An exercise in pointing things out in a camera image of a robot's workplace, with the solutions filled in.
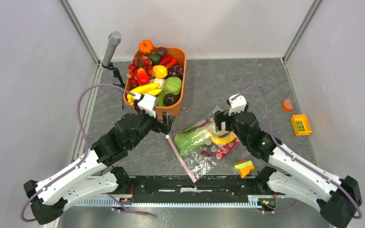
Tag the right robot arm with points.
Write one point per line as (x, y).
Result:
(337, 200)

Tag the small red chili pair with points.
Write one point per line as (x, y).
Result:
(168, 61)

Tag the yellow plastic crate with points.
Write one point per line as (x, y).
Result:
(301, 125)

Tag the dark grape bunch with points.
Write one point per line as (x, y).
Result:
(176, 71)

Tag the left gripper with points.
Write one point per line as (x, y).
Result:
(165, 126)

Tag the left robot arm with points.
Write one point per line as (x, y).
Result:
(49, 198)

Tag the dark purple onion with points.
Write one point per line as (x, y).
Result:
(162, 52)

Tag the orange mini pumpkin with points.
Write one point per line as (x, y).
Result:
(146, 47)

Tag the yellow orange toy block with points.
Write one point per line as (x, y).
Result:
(244, 167)

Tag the yellow banana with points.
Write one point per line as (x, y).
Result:
(151, 88)
(222, 140)

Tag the green avocado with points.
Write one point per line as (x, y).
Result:
(155, 58)

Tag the yellow bell pepper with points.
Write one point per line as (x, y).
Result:
(160, 71)

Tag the orange round cap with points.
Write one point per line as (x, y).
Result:
(287, 105)

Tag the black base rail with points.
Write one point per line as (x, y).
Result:
(181, 191)

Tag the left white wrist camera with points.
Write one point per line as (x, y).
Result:
(145, 103)

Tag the green napa cabbage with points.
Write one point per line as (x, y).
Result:
(189, 142)

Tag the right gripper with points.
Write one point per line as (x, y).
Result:
(223, 116)

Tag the round green cabbage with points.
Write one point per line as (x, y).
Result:
(172, 85)

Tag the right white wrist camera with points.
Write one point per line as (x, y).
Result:
(237, 104)

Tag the green zucchini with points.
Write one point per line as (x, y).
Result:
(194, 126)

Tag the white cauliflower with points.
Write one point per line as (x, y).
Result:
(160, 82)

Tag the grey microphone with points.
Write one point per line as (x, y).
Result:
(114, 39)

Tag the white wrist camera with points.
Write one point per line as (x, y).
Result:
(237, 104)
(145, 103)

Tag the clear zip top bag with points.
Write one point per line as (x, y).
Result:
(199, 147)

